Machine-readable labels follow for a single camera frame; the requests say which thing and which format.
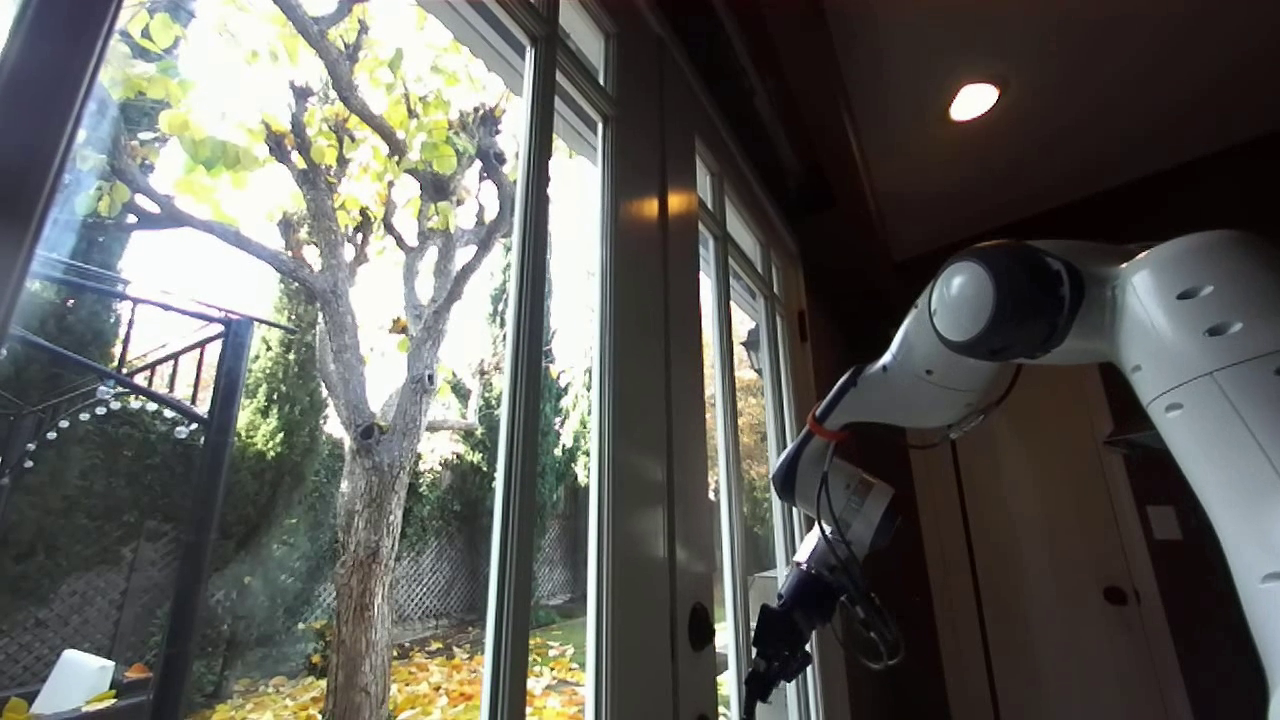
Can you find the recessed ceiling light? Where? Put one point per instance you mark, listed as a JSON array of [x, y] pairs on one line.
[[971, 96]]

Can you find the bare garden tree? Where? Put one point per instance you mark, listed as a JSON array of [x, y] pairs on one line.
[[359, 149]]

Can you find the black metal stair railing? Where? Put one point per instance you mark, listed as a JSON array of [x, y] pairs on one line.
[[119, 431]]

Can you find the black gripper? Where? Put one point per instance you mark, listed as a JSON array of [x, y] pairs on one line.
[[786, 624]]

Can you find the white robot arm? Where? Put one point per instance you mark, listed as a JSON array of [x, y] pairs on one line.
[[1190, 320]]

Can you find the white french door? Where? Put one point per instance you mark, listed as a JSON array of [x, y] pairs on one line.
[[645, 497], [745, 418]]

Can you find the wooden interior cabinet door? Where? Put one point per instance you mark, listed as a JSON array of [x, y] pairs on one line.
[[1042, 584]]

